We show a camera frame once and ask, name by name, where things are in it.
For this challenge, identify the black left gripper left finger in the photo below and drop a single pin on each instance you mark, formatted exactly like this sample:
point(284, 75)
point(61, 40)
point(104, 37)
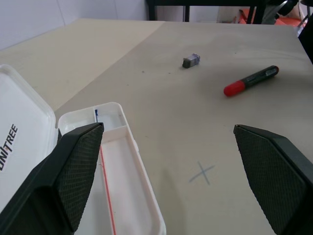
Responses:
point(49, 186)

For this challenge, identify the black metal table frame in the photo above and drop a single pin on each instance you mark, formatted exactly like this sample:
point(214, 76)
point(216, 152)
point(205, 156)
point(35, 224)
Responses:
point(185, 9)

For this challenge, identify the black marker with red cap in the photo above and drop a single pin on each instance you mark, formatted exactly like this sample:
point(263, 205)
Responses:
point(252, 79)

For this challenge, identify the grey eraser with purple sleeve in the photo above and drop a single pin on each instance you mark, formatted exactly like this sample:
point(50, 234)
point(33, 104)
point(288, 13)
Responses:
point(190, 61)

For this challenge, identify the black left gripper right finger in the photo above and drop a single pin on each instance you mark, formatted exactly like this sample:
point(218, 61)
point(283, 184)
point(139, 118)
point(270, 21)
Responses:
point(274, 181)

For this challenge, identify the white plastic Unitree pencil case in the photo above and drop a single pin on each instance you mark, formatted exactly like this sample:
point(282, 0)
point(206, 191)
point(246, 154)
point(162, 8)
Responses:
point(127, 176)

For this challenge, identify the dark figure beside table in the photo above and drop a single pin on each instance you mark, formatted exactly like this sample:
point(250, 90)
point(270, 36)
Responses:
point(306, 41)

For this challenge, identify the orange background object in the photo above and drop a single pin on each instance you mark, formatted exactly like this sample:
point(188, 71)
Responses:
point(286, 20)

